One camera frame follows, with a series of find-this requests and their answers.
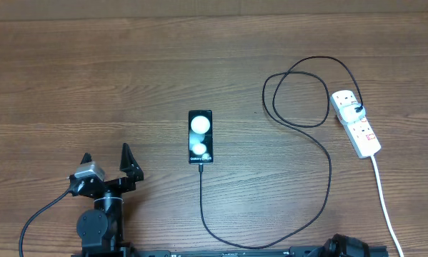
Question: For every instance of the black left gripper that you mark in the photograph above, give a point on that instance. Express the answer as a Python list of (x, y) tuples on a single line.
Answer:
[(132, 173)]

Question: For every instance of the black Galaxy flip phone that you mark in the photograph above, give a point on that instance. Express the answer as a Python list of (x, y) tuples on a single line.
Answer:
[(200, 135)]

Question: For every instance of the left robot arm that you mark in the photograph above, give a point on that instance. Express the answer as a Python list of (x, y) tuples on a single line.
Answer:
[(101, 229)]

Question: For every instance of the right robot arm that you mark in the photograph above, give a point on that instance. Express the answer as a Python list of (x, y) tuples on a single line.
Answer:
[(342, 246)]

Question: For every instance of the white charger plug adapter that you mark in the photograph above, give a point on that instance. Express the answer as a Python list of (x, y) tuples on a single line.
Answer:
[(349, 114)]

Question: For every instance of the brown cardboard backdrop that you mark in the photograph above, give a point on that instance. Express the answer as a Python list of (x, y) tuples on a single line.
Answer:
[(33, 10)]

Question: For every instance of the white power strip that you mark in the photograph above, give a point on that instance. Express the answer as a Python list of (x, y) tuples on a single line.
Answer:
[(360, 133)]

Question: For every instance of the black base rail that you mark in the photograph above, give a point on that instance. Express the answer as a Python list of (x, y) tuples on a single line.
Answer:
[(294, 251)]

